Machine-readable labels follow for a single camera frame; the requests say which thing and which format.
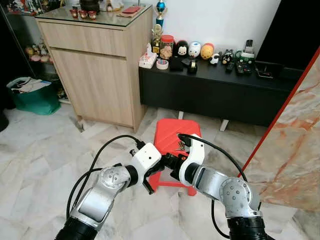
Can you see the white round plush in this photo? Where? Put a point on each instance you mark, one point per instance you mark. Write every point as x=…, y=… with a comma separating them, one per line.
x=194, y=49

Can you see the small gold trophy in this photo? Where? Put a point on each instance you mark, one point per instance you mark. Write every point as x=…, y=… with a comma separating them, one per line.
x=157, y=40

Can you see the black tape dispenser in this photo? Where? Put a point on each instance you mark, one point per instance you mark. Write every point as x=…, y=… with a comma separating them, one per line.
x=192, y=65

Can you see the slim black remote control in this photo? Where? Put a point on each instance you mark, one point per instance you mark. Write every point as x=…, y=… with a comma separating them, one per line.
x=230, y=66

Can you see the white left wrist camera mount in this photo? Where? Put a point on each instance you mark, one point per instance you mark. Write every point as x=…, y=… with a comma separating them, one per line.
x=147, y=157

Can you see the small red cup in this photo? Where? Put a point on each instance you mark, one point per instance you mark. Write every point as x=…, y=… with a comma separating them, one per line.
x=83, y=14
x=92, y=15
x=74, y=13

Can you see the white tape roll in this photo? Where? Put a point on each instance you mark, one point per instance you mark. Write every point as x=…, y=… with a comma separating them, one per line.
x=158, y=63

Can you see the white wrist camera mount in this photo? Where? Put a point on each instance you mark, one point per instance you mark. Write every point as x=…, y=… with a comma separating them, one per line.
x=147, y=157
x=192, y=155

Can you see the black round mouse plush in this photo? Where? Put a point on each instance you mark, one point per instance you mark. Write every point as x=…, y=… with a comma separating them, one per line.
x=181, y=49

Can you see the yellow round bear plush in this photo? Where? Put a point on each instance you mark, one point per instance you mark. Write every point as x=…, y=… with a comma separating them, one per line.
x=207, y=51

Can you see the black television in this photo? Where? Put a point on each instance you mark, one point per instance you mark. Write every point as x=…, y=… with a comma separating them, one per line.
x=292, y=30

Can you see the clear jar with red lid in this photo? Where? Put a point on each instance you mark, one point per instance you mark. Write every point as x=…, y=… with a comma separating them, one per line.
x=167, y=46

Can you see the light wooden cabinet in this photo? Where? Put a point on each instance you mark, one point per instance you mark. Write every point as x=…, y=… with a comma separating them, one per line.
x=95, y=75

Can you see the red plastic stool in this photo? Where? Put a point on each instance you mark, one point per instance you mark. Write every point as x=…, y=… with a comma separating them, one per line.
x=167, y=131

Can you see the wide black remote control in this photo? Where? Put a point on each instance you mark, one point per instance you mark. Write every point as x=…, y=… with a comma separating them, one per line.
x=243, y=67

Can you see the green bag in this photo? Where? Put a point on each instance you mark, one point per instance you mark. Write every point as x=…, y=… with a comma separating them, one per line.
x=35, y=100

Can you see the tall blue gold trophy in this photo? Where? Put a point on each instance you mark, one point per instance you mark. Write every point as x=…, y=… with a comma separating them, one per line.
x=160, y=10

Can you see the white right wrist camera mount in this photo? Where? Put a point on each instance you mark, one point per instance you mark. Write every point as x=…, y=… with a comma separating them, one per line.
x=192, y=155

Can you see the marble table with red edge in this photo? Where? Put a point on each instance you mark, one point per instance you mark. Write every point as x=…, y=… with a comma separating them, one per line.
x=290, y=145

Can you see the dark display shelf with figures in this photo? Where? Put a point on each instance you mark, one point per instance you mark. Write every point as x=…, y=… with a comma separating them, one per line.
x=20, y=40

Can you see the black wallet pouch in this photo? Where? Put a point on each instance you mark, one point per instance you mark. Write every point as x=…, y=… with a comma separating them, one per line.
x=176, y=62

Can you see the small black white figure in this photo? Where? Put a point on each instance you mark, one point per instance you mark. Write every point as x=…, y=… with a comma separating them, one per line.
x=227, y=56

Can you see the black teapot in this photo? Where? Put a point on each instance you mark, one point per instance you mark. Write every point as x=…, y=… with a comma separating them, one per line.
x=90, y=4

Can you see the pink tissue box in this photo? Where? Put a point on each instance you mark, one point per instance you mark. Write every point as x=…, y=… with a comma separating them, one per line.
x=148, y=60

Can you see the flat red box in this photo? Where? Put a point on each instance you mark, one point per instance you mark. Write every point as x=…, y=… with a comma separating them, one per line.
x=131, y=9

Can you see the wooden tray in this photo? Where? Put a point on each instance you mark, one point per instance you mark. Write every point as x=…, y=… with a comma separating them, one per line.
x=144, y=12

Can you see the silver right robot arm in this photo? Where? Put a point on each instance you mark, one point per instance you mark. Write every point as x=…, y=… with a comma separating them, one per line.
x=225, y=195

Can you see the black low TV console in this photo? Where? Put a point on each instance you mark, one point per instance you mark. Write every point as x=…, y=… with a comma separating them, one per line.
x=215, y=95

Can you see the white ceramic figurine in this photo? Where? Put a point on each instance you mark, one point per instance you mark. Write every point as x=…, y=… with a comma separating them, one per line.
x=115, y=4

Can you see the small white panda figure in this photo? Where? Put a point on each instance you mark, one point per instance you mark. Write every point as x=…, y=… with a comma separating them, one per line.
x=215, y=58

